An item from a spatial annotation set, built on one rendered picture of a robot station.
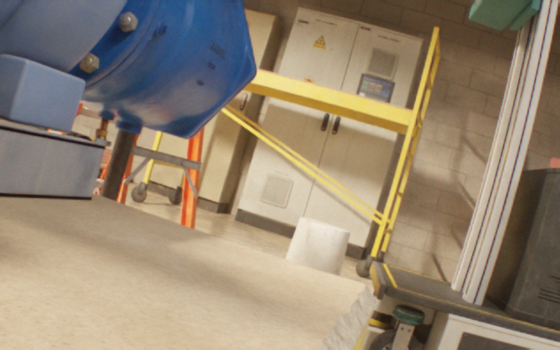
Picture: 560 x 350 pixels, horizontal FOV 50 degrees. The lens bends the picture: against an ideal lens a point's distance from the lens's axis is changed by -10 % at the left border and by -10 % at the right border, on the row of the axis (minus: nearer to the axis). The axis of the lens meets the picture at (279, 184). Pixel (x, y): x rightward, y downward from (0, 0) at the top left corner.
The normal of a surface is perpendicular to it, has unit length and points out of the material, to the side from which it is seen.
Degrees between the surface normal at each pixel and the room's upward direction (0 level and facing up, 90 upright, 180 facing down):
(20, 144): 90
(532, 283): 90
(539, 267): 90
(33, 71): 90
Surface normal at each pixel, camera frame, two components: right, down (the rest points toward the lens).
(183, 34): 0.61, 0.25
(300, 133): -0.21, -0.04
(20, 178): 0.93, 0.29
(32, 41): 0.49, 0.70
